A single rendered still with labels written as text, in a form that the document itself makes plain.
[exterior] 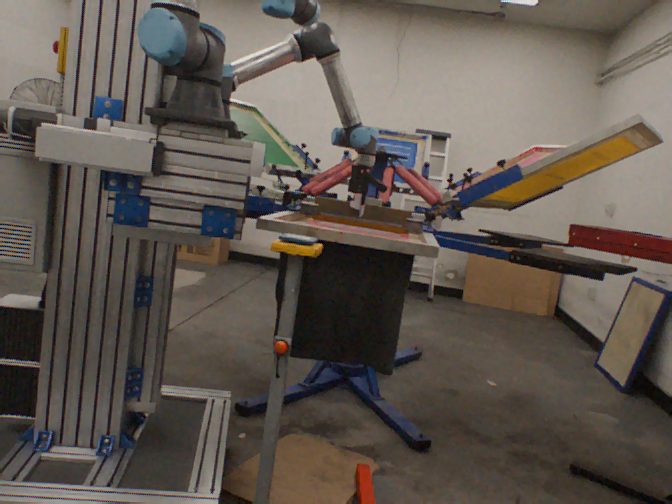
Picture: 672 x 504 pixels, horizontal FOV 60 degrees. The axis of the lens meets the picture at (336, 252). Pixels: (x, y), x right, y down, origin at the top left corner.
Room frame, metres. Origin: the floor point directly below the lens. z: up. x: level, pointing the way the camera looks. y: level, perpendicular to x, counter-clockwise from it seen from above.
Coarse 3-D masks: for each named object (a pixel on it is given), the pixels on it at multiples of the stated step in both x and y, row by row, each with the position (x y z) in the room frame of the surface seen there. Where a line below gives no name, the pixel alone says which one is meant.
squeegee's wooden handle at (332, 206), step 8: (320, 200) 2.45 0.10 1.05; (328, 200) 2.44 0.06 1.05; (336, 200) 2.44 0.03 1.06; (344, 200) 2.45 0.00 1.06; (320, 208) 2.45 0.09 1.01; (328, 208) 2.44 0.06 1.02; (336, 208) 2.44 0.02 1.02; (344, 208) 2.44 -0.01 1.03; (352, 208) 2.43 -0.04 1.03; (368, 208) 2.43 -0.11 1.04; (376, 208) 2.42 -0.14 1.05; (384, 208) 2.42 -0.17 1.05; (392, 208) 2.42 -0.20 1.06; (352, 216) 2.43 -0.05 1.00; (368, 216) 2.43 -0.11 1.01; (376, 216) 2.42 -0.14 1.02; (384, 216) 2.42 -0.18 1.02; (392, 216) 2.42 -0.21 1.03; (400, 216) 2.41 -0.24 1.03; (408, 216) 2.41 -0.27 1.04; (400, 224) 2.41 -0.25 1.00
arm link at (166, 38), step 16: (160, 0) 1.42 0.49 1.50; (176, 0) 1.42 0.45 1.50; (192, 0) 1.46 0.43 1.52; (144, 16) 1.42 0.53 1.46; (160, 16) 1.40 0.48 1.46; (176, 16) 1.42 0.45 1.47; (192, 16) 1.44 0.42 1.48; (144, 32) 1.42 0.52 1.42; (160, 32) 1.40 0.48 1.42; (176, 32) 1.39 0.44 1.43; (192, 32) 1.45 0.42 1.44; (144, 48) 1.42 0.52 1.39; (160, 48) 1.41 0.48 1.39; (176, 48) 1.41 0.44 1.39; (192, 48) 1.46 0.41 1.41; (176, 64) 1.46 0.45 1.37; (192, 64) 1.50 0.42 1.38
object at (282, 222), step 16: (256, 224) 1.87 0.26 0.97; (272, 224) 1.86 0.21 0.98; (288, 224) 1.86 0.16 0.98; (304, 224) 1.87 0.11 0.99; (336, 240) 1.84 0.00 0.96; (352, 240) 1.84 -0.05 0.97; (368, 240) 1.83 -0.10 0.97; (384, 240) 1.83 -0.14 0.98; (400, 240) 1.82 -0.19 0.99; (432, 240) 1.99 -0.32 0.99; (432, 256) 1.81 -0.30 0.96
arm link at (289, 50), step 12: (288, 36) 2.29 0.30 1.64; (300, 36) 2.28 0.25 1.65; (264, 48) 2.27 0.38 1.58; (276, 48) 2.26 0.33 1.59; (288, 48) 2.27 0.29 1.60; (300, 48) 2.27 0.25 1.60; (240, 60) 2.23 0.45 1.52; (252, 60) 2.23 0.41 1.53; (264, 60) 2.24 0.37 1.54; (276, 60) 2.26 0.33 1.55; (288, 60) 2.29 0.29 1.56; (300, 60) 2.31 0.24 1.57; (240, 72) 2.21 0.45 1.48; (252, 72) 2.24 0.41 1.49; (264, 72) 2.27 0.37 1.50
